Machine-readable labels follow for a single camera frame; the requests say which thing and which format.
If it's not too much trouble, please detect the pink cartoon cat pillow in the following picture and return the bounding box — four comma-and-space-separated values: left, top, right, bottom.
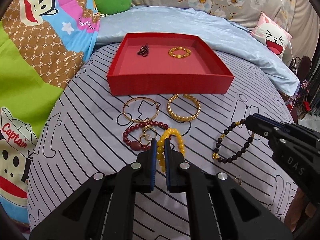
250, 12, 292, 59

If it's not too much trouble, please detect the red jewelry tray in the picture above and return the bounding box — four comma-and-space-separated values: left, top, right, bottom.
106, 33, 234, 96

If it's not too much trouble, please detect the small gold earring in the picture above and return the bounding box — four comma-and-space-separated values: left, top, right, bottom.
234, 177, 242, 186

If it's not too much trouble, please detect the white charging cable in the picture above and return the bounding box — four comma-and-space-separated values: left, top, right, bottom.
276, 0, 299, 78

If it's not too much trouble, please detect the red bead bracelet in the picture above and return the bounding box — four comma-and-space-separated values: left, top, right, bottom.
122, 120, 170, 152

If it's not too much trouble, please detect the light blue quilt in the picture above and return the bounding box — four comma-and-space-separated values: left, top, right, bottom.
95, 6, 300, 96

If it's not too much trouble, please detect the thin gold bangle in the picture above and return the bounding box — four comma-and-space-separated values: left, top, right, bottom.
122, 96, 159, 123

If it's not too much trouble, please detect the yellow bead bracelet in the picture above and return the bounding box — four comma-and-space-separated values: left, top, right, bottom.
156, 127, 186, 173

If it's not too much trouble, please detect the green plush pillow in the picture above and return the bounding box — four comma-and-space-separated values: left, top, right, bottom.
94, 0, 132, 15

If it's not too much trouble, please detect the amber gold bead bracelet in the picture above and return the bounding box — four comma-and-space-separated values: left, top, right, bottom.
167, 46, 192, 59

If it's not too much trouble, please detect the wide gold chain bangle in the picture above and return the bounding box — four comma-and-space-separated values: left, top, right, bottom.
167, 94, 201, 122

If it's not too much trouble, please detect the cartoon monkey blanket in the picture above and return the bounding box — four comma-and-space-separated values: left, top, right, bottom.
1, 0, 100, 230

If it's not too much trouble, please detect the dark red twisted ornament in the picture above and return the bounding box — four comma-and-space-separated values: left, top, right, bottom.
137, 44, 150, 57

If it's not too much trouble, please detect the gold ring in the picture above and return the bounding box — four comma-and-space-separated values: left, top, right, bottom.
138, 126, 158, 146

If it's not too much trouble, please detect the black bead bracelet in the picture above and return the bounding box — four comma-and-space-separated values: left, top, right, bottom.
211, 119, 256, 164

